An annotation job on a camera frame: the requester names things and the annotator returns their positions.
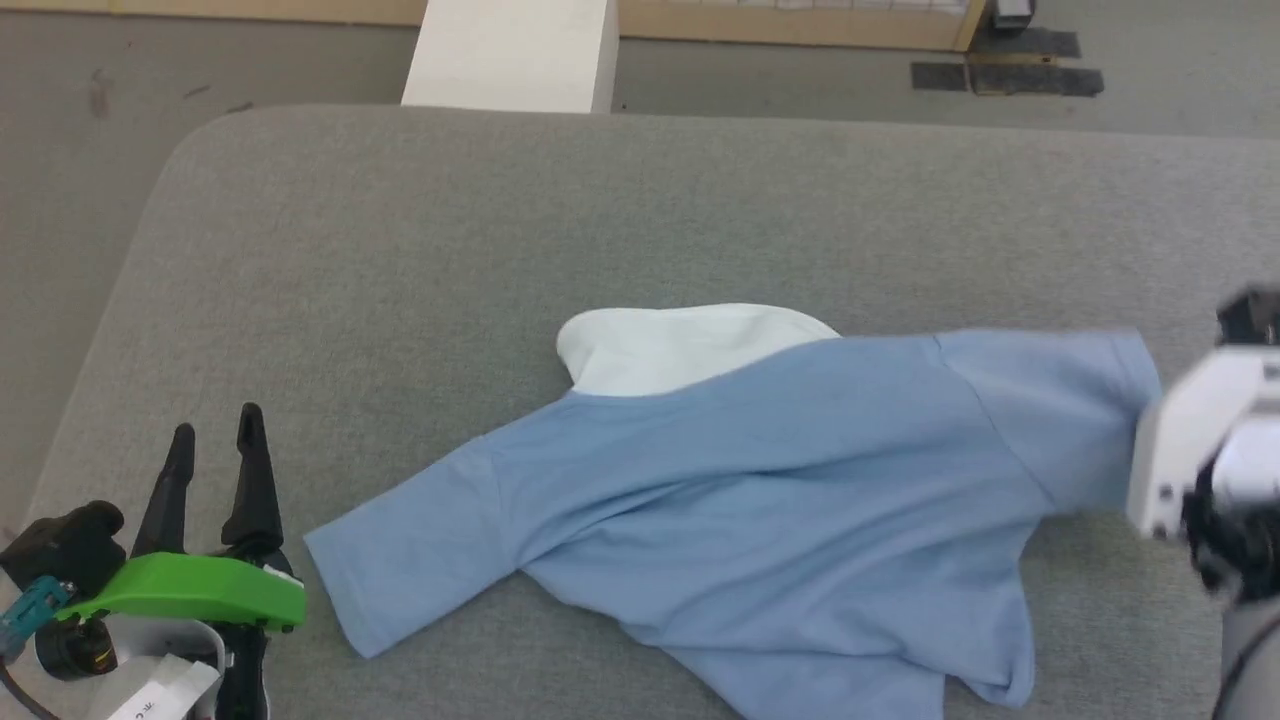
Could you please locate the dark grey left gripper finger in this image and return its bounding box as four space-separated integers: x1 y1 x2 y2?
132 424 198 560
221 403 293 578

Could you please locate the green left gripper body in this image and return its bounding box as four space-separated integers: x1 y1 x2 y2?
85 552 307 634

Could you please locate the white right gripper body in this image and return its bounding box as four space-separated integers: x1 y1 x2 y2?
1127 345 1280 542

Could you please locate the white rectangular box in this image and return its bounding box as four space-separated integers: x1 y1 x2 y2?
401 0 620 114

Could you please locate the small black floor mat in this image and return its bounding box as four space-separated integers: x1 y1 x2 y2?
910 62 972 94

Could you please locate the grey fabric sofa seat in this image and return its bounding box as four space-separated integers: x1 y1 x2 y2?
0 105 1280 720

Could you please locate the long black floor mat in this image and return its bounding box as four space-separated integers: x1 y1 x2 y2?
967 64 1106 98

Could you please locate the light blue and white shirt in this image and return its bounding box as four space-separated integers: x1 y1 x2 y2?
303 303 1165 720

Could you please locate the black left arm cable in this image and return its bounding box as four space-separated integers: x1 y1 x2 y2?
0 577 77 720

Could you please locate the black floor mat under foot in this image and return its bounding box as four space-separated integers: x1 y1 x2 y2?
975 28 1082 60

